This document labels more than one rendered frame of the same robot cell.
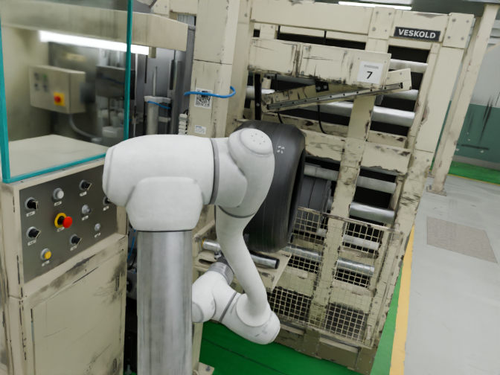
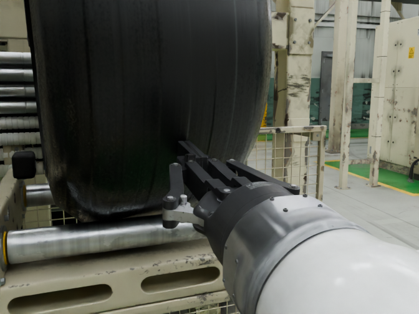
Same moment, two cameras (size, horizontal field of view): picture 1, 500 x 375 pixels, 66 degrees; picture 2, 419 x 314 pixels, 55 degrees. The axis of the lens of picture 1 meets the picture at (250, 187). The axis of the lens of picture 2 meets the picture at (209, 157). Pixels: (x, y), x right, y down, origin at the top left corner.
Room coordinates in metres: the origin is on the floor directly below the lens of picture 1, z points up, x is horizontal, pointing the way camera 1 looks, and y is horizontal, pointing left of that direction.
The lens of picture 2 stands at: (0.96, 0.25, 1.11)
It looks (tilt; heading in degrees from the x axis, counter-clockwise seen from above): 10 degrees down; 324
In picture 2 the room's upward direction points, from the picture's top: straight up
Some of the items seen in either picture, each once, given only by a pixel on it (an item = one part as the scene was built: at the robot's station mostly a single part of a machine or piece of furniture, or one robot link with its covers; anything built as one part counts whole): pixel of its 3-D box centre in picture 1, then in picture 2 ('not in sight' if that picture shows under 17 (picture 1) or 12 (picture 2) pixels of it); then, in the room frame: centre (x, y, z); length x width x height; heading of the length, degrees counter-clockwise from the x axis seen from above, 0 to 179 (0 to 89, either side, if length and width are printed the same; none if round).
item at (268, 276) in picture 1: (236, 265); (128, 274); (1.48, 0.01, 0.84); 0.36 x 0.09 x 0.06; 74
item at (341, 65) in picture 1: (318, 63); not in sight; (1.87, -0.23, 1.71); 0.61 x 0.25 x 0.15; 74
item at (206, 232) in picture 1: (213, 231); (7, 217); (1.67, 0.14, 0.90); 0.40 x 0.03 x 0.10; 164
